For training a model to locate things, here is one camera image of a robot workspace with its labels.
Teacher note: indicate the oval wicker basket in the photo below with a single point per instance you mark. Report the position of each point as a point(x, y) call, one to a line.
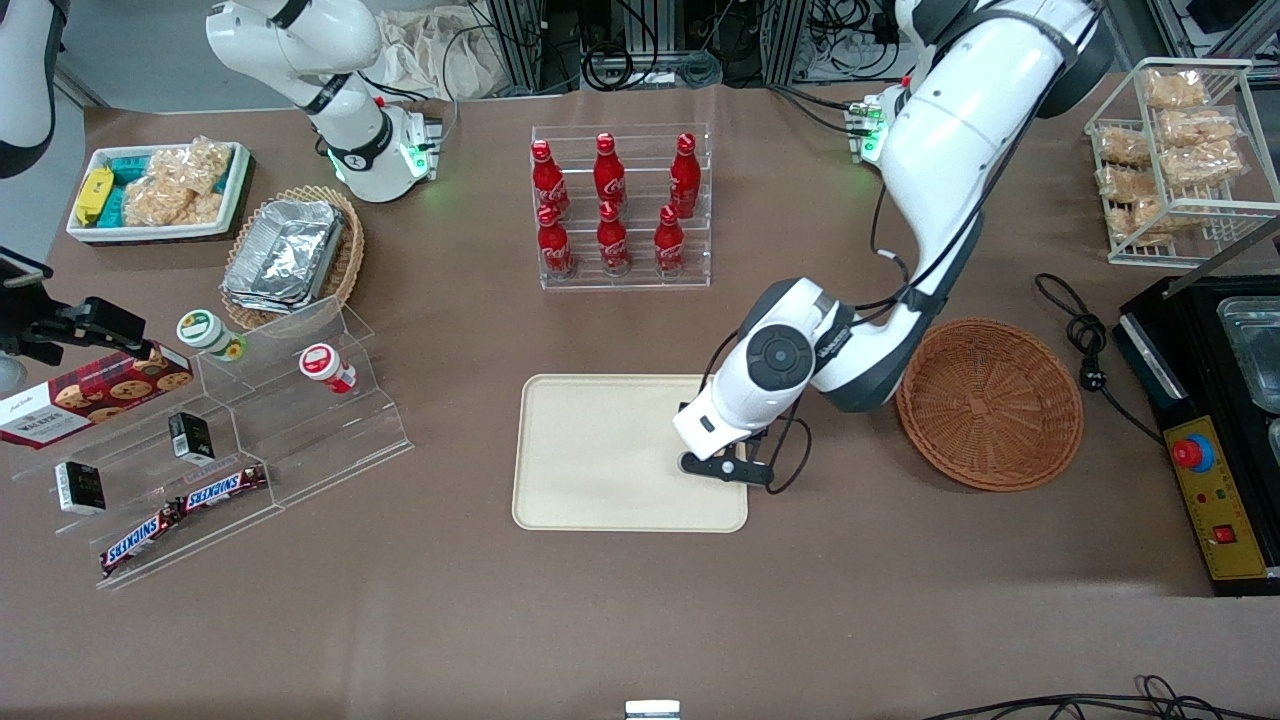
point(345, 265)

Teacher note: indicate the clear fried snack bag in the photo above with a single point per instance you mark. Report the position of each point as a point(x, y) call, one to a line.
point(1135, 222)
point(1195, 127)
point(1125, 185)
point(1205, 165)
point(1175, 90)
point(1125, 146)

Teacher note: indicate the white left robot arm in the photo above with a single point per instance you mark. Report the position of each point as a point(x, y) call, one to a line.
point(950, 150)

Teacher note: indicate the stacked foil containers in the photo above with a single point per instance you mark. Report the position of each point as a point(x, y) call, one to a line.
point(285, 255)

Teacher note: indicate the red cookie box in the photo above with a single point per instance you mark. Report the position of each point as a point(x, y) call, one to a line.
point(100, 396)

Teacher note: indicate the large round wicker basket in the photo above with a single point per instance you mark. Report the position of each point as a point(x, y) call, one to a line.
point(990, 400)

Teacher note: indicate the teal snack packet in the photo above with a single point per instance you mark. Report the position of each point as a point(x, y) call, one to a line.
point(114, 208)
point(130, 167)

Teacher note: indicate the green lid yogurt cup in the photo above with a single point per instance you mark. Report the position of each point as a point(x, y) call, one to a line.
point(205, 331)

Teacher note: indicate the red lid yogurt cup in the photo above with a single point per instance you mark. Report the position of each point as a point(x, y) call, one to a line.
point(322, 363)

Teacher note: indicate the red cola bottle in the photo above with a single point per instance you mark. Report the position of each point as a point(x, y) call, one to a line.
point(613, 243)
point(685, 178)
point(555, 248)
point(548, 182)
point(609, 175)
point(669, 245)

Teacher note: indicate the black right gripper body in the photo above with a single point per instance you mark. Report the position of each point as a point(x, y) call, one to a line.
point(62, 327)

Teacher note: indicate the Snickers chocolate bar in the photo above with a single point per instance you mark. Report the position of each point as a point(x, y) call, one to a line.
point(140, 540)
point(225, 488)

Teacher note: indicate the white rectangular snack bin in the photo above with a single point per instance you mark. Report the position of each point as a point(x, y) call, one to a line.
point(150, 232)

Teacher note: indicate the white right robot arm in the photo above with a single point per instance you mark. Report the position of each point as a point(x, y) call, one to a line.
point(350, 120)

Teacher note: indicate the clear acrylic bottle rack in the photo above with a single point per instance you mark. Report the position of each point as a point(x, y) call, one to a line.
point(640, 280)

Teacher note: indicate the clear acrylic stepped shelf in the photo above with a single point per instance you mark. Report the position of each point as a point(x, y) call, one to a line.
point(300, 440)

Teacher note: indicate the clear glass container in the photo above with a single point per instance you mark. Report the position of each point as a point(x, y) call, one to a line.
point(1255, 350)

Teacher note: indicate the beige cloth bag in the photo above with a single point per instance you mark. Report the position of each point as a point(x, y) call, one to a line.
point(430, 55)

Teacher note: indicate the small black box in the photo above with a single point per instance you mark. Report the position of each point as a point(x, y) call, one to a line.
point(80, 487)
point(190, 437)

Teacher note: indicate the beige plastic serving tray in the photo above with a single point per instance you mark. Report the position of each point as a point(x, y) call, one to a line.
point(600, 455)

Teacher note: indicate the yellow snack packet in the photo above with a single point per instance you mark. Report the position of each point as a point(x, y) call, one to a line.
point(93, 195)

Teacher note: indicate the red emergency stop button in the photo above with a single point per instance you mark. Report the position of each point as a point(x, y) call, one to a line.
point(1192, 453)

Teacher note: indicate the black appliance with yellow panel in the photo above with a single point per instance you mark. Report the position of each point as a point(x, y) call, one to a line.
point(1225, 560)

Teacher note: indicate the clear rice cracker bag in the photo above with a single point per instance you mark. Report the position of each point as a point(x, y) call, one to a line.
point(180, 185)

